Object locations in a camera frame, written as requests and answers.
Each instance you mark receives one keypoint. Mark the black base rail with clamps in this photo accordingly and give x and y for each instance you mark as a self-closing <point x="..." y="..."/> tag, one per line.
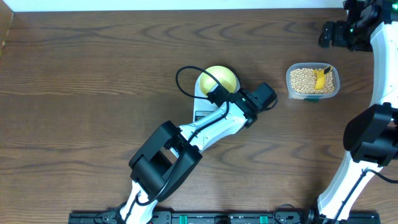
<point x="283" y="214"/>

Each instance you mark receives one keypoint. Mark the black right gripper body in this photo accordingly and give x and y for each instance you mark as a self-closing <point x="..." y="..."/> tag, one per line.
<point x="351" y="36"/>

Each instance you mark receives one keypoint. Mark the white digital kitchen scale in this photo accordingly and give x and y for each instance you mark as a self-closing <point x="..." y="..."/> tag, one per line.
<point x="202" y="107"/>

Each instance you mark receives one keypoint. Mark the yellow plastic bowl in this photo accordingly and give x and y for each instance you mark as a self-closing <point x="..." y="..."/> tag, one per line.
<point x="223" y="75"/>

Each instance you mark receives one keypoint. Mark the yellow plastic scoop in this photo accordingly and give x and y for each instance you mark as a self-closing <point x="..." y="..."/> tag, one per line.
<point x="321" y="76"/>

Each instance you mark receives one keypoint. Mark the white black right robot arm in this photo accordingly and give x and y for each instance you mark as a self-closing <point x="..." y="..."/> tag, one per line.
<point x="370" y="139"/>

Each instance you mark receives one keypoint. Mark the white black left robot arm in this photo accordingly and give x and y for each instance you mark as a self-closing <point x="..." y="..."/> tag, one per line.
<point x="170" y="154"/>

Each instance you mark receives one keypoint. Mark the clear container of soybeans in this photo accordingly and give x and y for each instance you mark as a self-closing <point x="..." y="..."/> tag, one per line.
<point x="301" y="82"/>

